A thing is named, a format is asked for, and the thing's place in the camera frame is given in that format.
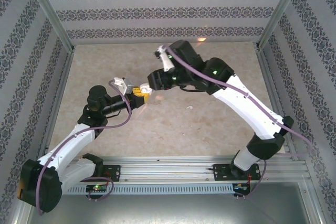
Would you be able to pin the grey metal sheet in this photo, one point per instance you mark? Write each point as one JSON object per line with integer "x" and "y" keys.
{"x": 168, "y": 208}

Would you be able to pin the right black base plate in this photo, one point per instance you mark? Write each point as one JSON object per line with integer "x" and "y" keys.
{"x": 221, "y": 172}

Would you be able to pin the right small circuit board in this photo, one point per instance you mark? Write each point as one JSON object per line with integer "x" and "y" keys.
{"x": 241, "y": 187}

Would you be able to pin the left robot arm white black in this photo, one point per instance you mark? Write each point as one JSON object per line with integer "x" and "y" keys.
{"x": 71, "y": 142}

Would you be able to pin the left aluminium side rail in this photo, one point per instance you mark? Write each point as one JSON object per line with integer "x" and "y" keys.
{"x": 56, "y": 103}

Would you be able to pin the small circuit board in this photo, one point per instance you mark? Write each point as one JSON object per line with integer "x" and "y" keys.
{"x": 97, "y": 188}
{"x": 241, "y": 187}

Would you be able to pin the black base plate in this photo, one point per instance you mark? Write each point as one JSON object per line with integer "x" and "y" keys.
{"x": 221, "y": 172}
{"x": 114, "y": 172}

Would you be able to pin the left small circuit board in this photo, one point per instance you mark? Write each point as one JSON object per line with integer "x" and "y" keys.
{"x": 97, "y": 188}

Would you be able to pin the right aluminium side rail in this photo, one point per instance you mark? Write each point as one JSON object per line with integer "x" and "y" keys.
{"x": 278, "y": 103}

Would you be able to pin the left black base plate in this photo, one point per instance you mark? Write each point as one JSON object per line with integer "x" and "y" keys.
{"x": 114, "y": 172}

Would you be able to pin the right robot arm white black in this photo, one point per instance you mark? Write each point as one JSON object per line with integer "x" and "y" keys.
{"x": 246, "y": 113}

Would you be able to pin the right aluminium frame post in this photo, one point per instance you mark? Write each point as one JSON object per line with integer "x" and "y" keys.
{"x": 279, "y": 11}

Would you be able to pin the aluminium side rail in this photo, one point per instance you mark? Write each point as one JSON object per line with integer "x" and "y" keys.
{"x": 278, "y": 103}
{"x": 56, "y": 103}

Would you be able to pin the white earbud charging case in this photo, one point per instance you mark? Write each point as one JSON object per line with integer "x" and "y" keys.
{"x": 145, "y": 87}

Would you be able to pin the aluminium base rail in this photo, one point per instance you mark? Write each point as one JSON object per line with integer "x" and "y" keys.
{"x": 168, "y": 171}

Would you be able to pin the left aluminium frame post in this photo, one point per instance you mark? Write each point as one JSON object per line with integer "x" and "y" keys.
{"x": 50, "y": 11}

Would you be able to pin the aluminium frame post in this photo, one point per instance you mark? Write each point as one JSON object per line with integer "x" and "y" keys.
{"x": 279, "y": 11}
{"x": 50, "y": 11}

